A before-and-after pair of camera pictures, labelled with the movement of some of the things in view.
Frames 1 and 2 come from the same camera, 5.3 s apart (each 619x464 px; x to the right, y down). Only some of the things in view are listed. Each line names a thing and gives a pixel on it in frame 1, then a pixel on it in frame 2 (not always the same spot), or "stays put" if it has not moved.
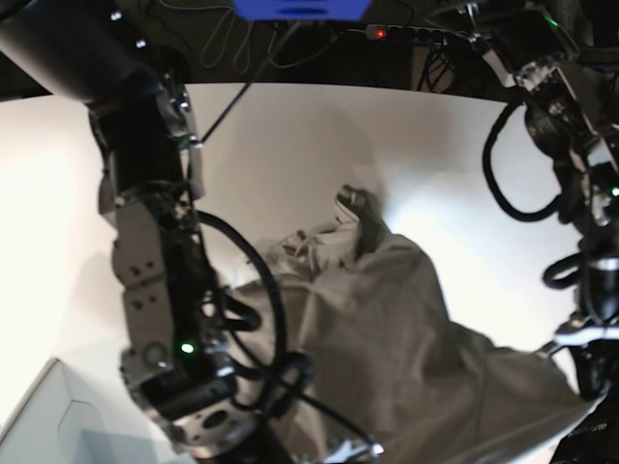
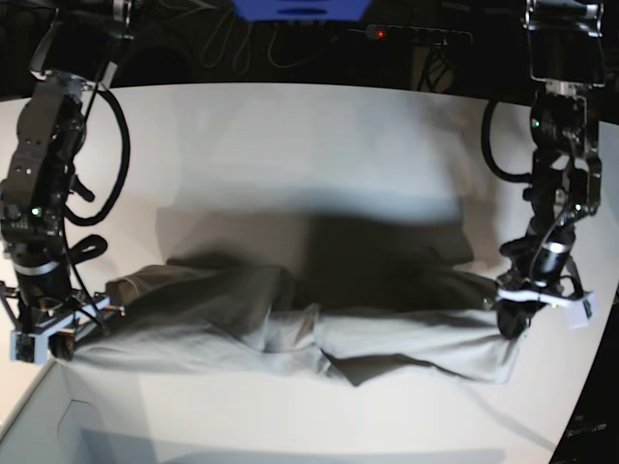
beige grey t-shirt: (396, 368) → (359, 291)
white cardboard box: (68, 420) stays put
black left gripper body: (207, 410) → (44, 279)
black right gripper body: (599, 275) → (539, 261)
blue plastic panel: (300, 10) stays put
